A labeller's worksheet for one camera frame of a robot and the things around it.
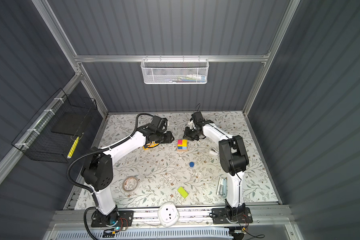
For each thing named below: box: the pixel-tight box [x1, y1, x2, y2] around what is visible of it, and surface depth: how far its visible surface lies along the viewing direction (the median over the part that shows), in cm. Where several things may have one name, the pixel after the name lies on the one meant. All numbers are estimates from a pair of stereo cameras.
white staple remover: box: [209, 147, 219, 156], surface depth 98 cm
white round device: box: [158, 202, 180, 228], surface depth 74 cm
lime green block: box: [177, 186, 189, 199], surface depth 83 cm
